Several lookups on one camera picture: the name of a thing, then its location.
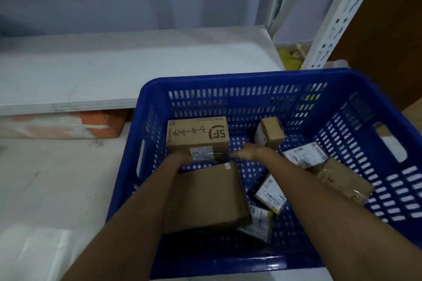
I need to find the orange and white package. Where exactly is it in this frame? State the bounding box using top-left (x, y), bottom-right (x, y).
top-left (0, 109), bottom-right (131, 140)

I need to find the person's right forearm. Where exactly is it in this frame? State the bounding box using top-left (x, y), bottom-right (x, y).
top-left (263, 155), bottom-right (422, 281)

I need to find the white plastic bag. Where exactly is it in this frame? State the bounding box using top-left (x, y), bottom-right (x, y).
top-left (324, 59), bottom-right (350, 70)

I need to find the person's left hand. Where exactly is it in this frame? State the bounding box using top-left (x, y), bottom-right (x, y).
top-left (164, 151), bottom-right (196, 173)

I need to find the blue plastic basket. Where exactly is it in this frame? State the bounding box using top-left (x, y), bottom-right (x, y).
top-left (105, 68), bottom-right (422, 280)

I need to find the cube box marked 3-3-418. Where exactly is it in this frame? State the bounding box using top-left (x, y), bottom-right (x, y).
top-left (311, 158), bottom-right (375, 206)

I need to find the box marked 1-3-1002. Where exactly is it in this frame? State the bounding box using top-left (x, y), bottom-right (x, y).
top-left (163, 162), bottom-right (253, 235)

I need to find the white metal shelving rack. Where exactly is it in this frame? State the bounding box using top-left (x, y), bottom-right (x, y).
top-left (0, 0), bottom-right (388, 116)

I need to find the yellow plastic bag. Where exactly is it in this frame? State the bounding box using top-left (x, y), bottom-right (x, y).
top-left (276, 43), bottom-right (307, 71)

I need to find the small box marked 2-3-8160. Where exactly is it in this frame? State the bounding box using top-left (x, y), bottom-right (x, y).
top-left (254, 116), bottom-right (285, 150)

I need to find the cardboard box with black logo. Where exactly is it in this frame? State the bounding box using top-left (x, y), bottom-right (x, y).
top-left (166, 116), bottom-right (230, 163)

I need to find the person's right hand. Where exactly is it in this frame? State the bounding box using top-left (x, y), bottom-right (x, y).
top-left (229, 144), bottom-right (285, 177)

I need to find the person's left forearm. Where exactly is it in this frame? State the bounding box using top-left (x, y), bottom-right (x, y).
top-left (61, 159), bottom-right (195, 281)

